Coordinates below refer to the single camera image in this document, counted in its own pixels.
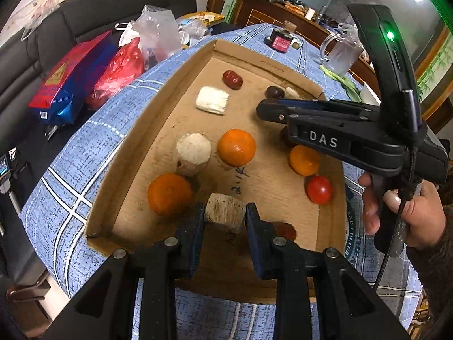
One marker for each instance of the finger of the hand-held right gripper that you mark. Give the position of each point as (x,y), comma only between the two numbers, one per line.
(274,112)
(300,103)

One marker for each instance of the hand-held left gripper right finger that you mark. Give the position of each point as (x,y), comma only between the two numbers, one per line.
(255,241)

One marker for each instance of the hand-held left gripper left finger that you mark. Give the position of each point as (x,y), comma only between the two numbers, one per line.
(198,241)

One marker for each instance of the orange tangerine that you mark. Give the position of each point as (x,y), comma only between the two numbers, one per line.
(169,194)
(304,160)
(236,147)

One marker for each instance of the red tomato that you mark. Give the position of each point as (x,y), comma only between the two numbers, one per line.
(319,190)

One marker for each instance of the brown cardboard box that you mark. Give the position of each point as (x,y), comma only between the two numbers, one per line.
(269,184)

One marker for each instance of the person's right forearm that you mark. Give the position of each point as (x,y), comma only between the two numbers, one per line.
(433,276)

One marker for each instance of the person's right hand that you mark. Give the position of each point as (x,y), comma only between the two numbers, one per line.
(424,212)

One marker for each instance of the green vegetable stalks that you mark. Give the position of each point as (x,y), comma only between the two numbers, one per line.
(339,78)

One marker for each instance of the white plastic basin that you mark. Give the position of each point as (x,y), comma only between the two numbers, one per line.
(370,95)

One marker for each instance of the clear glass pitcher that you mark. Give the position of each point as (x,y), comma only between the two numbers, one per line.
(341,55)

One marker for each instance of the black jar with red label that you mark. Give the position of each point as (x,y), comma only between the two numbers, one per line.
(279,41)

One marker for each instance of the white cup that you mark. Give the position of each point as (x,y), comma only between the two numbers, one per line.
(310,14)

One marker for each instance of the wooden counter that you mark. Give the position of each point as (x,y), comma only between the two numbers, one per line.
(269,10)

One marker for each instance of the crumpled clear plastic bag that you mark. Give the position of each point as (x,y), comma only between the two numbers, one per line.
(193,29)

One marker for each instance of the yellow packet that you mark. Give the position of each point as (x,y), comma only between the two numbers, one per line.
(205,17)

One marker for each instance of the blue plaid tablecloth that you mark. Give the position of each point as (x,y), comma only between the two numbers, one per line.
(88,141)

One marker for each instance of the red plastic bag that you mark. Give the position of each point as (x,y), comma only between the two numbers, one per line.
(116,71)

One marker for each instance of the white plastic bag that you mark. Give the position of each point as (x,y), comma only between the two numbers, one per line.
(127,34)

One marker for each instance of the brown wooden stool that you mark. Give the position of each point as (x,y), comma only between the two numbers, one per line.
(28,290)

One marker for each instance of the black tag with barcode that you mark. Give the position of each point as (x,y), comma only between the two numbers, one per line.
(51,130)

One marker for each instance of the red and blue snack bag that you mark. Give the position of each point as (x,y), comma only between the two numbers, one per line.
(67,81)

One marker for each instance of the small device with screen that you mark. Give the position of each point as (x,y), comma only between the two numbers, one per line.
(4,168)

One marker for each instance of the black leather sofa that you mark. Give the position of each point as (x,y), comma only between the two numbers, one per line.
(88,17)

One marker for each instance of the clear plastic wrap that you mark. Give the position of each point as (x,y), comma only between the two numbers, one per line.
(35,24)

